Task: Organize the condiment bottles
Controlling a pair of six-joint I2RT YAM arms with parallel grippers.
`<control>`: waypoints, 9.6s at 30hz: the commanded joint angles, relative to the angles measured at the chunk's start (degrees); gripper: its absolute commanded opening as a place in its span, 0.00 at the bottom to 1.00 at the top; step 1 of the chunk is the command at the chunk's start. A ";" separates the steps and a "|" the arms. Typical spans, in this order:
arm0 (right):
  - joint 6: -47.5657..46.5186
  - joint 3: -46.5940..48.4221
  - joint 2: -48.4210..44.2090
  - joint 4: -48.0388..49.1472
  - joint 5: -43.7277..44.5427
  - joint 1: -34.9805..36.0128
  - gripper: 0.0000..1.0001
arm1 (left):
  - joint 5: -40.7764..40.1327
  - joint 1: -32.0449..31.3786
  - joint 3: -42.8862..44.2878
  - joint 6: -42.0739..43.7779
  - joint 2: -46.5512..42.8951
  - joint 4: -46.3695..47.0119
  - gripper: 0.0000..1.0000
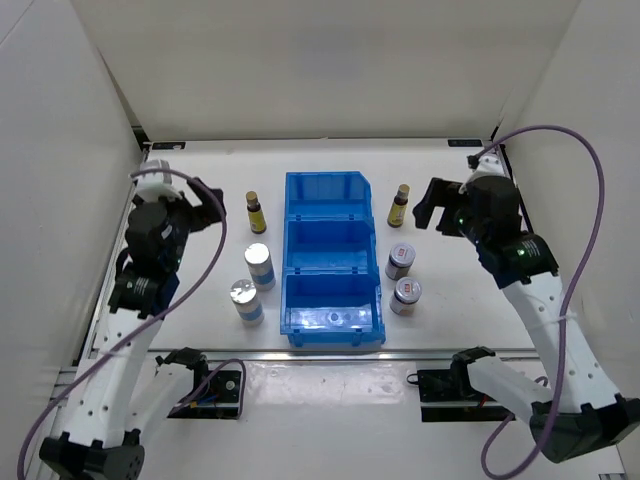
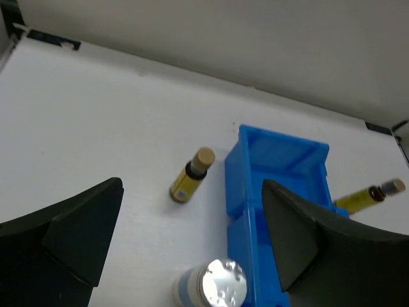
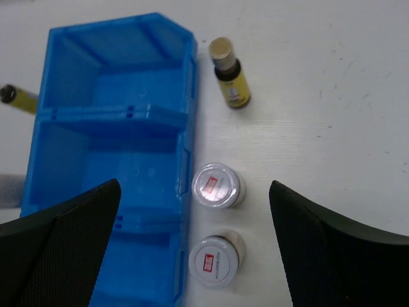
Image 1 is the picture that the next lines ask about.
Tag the left black corner label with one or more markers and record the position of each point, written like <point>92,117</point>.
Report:
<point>168,146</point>

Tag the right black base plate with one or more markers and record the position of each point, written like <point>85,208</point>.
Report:
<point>440,402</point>

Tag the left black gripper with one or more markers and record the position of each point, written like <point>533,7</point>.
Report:
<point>208,211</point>

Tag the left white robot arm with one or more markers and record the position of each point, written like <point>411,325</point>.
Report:
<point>111,422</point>

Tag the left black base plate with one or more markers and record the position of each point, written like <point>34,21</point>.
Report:
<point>218,392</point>

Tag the yellow-label brown bottle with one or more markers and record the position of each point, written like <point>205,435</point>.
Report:
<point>255,214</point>
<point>396,215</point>

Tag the blue three-compartment plastic bin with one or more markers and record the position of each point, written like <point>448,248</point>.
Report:
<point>331,288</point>

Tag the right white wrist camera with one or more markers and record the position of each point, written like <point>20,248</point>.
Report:
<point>488,164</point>

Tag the silver-lid blue-band jar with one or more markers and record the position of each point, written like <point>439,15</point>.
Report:
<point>245,298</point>
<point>258,259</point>

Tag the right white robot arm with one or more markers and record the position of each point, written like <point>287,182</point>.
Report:
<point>582,410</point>

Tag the right black corner label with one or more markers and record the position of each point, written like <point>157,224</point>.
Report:
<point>464,143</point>

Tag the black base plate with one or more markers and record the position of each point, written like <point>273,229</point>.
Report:
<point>440,402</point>
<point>218,392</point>

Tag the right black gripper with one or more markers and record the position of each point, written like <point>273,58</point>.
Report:
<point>440,193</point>

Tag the black corner label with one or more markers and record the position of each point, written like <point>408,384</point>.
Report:
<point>464,143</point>
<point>168,146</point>

